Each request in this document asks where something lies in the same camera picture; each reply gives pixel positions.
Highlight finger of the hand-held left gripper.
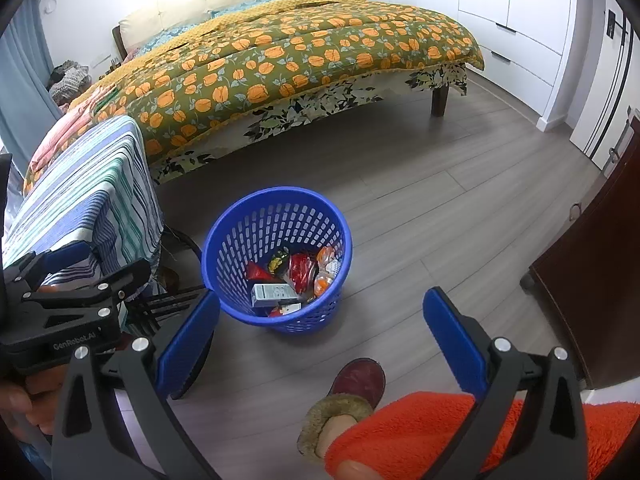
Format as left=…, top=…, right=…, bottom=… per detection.
left=5, top=240, right=92, bottom=294
left=21, top=258, right=152, bottom=319

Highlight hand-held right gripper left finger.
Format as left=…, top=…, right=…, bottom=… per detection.
left=51, top=290, right=222, bottom=480

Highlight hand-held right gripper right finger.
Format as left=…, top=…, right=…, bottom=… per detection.
left=422, top=286, right=590, bottom=480

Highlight small white box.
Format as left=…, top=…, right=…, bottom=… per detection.
left=251, top=283, right=296, bottom=309

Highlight blue plastic basket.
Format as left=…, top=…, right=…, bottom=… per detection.
left=201, top=187, right=353, bottom=336

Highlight dark yellow wrapper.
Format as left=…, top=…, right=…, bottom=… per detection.
left=267, top=247, right=291, bottom=274

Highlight orange white snack packet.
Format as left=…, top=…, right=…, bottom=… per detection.
left=315, top=246, right=344, bottom=276

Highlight person's left hand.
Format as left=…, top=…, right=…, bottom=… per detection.
left=0, top=367, right=65, bottom=438

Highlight person's right hand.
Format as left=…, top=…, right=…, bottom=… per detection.
left=326, top=452, right=381, bottom=480

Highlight striped tablecloth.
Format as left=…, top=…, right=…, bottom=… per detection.
left=2, top=115, right=165, bottom=287

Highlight orange fleece pants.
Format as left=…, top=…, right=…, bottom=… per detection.
left=325, top=392, right=640, bottom=480

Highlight dark red furry slipper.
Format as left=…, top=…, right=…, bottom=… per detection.
left=297, top=357, right=387, bottom=459

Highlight pink folded blanket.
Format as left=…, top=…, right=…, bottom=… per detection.
left=30, top=87, right=127, bottom=182

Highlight person's leg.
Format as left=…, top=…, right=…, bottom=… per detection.
left=320, top=412, right=372, bottom=454

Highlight dark wooden cabinet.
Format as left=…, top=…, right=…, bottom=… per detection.
left=529, top=119, right=640, bottom=392

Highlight blue curtain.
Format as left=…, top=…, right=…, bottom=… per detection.
left=0, top=0, right=64, bottom=172

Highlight clothes pile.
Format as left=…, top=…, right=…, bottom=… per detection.
left=48, top=61, right=94, bottom=107

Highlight teal patterned pillow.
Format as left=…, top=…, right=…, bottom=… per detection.
left=137, top=20, right=212, bottom=57
left=210, top=0, right=297, bottom=19

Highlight wooden bed leg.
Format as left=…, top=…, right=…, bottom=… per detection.
left=430, top=85, right=450, bottom=118

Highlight floral bed skirt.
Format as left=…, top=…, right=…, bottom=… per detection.
left=150, top=62, right=469, bottom=187

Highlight orange floral quilt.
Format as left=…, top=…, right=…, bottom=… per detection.
left=22, top=0, right=486, bottom=197

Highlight beige headboard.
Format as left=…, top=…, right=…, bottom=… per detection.
left=118, top=0, right=301, bottom=52

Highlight yellow blanket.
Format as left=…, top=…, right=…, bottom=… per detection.
left=70, top=0, right=369, bottom=107

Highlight white door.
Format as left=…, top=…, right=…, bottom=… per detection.
left=570, top=10, right=640, bottom=179

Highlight white wardrobe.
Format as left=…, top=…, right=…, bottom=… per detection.
left=342, top=0, right=582, bottom=134

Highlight black table frame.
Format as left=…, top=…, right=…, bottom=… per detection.
left=120, top=227, right=207, bottom=337

